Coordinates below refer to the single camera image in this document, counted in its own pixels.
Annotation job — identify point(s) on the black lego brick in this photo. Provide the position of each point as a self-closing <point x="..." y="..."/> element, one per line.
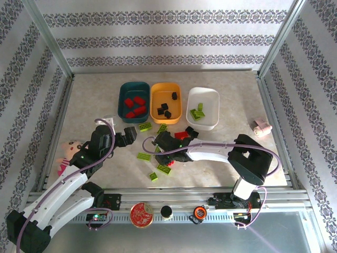
<point x="194" y="134"/>
<point x="189" y="129"/>
<point x="168" y="114"/>
<point x="164" y="106"/>
<point x="159" y="111"/>
<point x="173" y="95"/>

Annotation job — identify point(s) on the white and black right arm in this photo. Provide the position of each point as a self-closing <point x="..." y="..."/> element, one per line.
<point x="210" y="154"/>

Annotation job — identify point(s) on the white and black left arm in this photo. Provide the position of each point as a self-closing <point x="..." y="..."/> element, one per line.
<point x="65" y="208"/>

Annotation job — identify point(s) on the pink plush doll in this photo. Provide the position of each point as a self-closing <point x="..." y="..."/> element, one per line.
<point x="69" y="149"/>

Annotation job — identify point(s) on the teal plastic container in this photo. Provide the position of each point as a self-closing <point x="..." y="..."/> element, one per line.
<point x="126" y="89"/>

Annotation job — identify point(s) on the black round knob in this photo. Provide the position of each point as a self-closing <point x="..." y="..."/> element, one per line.
<point x="166" y="211"/>

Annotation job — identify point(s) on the yellow plastic container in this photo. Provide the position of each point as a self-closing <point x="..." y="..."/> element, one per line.
<point x="166" y="96"/>

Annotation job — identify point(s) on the orange black tape measure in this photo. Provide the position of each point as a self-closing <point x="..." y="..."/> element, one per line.
<point x="199" y="213"/>

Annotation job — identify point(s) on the round red tin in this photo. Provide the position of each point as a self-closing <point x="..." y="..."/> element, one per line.
<point x="141" y="214"/>

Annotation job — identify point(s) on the white plastic container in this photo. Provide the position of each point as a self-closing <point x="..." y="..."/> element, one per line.
<point x="210" y="105"/>

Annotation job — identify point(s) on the grey metal panel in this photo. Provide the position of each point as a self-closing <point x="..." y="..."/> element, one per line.
<point x="184" y="239"/>

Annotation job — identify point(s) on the circuit board with green light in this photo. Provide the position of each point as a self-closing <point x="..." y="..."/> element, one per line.
<point x="96" y="217"/>

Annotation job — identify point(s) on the small pink toy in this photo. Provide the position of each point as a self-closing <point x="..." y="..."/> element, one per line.
<point x="262" y="129"/>

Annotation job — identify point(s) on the wide aluminium mounting rail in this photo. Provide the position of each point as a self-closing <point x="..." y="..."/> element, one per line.
<point x="171" y="197"/>

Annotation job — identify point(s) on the aluminium side rail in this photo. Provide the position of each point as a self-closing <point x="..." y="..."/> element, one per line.
<point x="56" y="131"/>
<point x="272" y="110"/>

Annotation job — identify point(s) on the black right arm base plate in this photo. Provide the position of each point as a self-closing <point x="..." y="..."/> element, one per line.
<point x="218" y="201"/>

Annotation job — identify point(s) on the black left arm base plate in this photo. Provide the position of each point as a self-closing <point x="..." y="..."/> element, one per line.
<point x="113" y="201"/>

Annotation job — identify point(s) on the short aluminium frame rail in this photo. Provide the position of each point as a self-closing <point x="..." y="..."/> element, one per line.
<point x="166" y="70"/>

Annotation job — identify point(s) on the aluminium frame post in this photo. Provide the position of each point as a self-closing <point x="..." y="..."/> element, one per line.
<point x="280" y="39"/>
<point x="51" y="39"/>

